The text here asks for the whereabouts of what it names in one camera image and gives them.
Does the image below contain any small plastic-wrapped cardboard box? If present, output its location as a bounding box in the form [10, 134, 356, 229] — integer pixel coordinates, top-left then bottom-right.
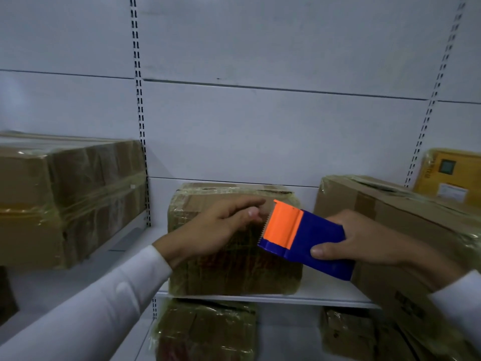
[167, 182, 303, 297]

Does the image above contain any large plastic-wrapped cardboard box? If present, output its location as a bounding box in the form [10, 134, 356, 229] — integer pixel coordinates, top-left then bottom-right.
[0, 131, 148, 271]

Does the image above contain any dark brown box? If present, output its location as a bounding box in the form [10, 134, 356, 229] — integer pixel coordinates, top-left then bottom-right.
[0, 266, 19, 327]

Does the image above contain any person's right hand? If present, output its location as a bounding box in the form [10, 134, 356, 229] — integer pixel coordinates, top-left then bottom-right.
[310, 209, 427, 282]

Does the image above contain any slotted metal shelf upright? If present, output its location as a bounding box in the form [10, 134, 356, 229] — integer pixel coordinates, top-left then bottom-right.
[404, 0, 469, 188]
[129, 0, 152, 228]

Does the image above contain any large brown cardboard box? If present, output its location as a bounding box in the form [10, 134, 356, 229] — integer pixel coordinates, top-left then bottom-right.
[314, 174, 481, 354]

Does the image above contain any person's right forearm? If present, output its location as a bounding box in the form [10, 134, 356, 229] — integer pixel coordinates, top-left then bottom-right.
[413, 248, 481, 354]

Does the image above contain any person's left hand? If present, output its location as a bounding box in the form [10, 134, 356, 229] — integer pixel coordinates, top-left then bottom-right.
[153, 196, 267, 269]

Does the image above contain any blue and orange tape dispenser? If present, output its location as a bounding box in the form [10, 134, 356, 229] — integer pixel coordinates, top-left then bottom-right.
[257, 199, 356, 282]

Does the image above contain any dark plastic-wrapped cardboard box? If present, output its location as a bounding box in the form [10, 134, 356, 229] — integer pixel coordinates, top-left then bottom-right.
[150, 299, 260, 361]

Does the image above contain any crumpled brown cardboard box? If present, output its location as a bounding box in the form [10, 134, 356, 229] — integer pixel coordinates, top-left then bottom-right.
[319, 306, 381, 361]

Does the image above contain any person's left forearm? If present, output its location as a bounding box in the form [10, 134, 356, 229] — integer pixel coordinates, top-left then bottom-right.
[0, 245, 173, 361]

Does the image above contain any yellow wrapped box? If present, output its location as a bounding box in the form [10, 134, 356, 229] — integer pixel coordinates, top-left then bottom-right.
[413, 148, 481, 208]

